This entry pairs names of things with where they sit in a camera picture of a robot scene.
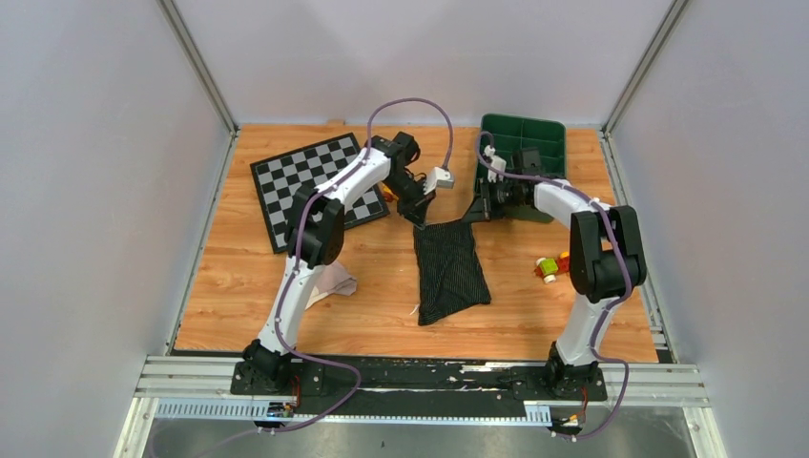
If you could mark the yellow toy brick car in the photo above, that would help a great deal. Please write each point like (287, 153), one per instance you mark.
(389, 196)

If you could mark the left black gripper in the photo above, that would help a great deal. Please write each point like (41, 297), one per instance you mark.
(416, 211)

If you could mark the black white chessboard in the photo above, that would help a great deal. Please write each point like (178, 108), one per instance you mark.
(278, 178)

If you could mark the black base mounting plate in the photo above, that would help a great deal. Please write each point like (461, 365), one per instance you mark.
(529, 382)

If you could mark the red green toy car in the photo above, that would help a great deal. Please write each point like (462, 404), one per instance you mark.
(548, 269)

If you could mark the aluminium corner post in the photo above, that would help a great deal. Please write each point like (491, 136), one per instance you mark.
(186, 41)
(660, 37)

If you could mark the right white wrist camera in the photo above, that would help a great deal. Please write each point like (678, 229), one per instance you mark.
(497, 164)

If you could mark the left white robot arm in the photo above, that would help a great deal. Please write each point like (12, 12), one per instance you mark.
(315, 238)

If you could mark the right aluminium corner post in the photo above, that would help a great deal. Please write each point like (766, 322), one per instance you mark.
(660, 37)

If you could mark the black pinstriped underwear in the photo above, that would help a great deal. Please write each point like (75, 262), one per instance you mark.
(451, 277)

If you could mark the left aluminium corner post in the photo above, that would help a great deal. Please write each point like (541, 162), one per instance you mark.
(186, 41)

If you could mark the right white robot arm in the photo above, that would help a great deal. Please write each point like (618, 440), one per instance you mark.
(606, 257)

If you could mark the green compartment tray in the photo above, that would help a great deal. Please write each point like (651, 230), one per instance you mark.
(530, 146)

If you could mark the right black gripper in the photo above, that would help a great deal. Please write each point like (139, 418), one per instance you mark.
(482, 208)

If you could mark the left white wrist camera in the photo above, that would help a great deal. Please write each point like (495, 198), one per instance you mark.
(438, 178)

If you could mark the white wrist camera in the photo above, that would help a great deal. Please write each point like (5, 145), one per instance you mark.
(438, 178)
(497, 164)

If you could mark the pink underwear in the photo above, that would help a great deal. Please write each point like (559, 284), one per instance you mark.
(335, 280)

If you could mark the aluminium front rail frame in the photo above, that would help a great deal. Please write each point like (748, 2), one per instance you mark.
(194, 387)

